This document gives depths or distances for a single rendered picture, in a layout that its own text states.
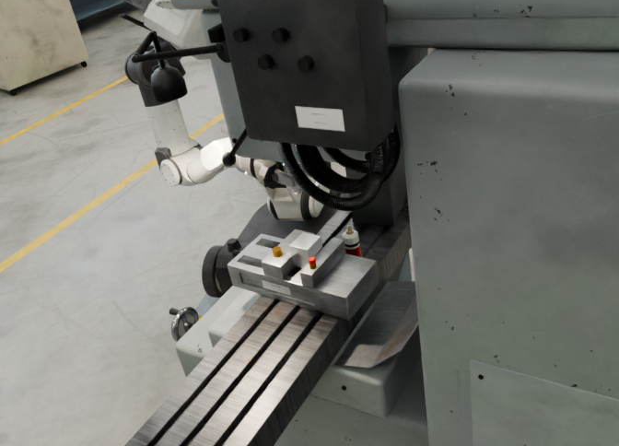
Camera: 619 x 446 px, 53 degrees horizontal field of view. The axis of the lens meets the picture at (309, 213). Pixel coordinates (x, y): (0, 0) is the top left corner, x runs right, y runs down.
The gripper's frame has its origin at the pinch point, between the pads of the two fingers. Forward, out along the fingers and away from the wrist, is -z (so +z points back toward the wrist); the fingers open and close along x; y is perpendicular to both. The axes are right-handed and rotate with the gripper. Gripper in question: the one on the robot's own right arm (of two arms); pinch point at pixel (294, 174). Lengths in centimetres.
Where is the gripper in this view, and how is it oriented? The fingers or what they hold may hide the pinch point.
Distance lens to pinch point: 140.1
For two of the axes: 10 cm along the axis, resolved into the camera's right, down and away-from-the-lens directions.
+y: 1.5, 8.4, 5.2
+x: 7.3, -4.5, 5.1
